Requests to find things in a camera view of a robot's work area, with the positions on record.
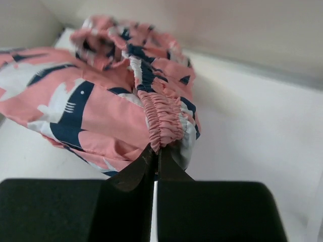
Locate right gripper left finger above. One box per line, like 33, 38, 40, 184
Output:
1, 147, 154, 241

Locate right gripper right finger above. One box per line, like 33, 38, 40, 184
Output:
156, 148, 287, 242

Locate pink shark print shorts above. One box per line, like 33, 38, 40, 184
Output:
1, 15, 200, 176

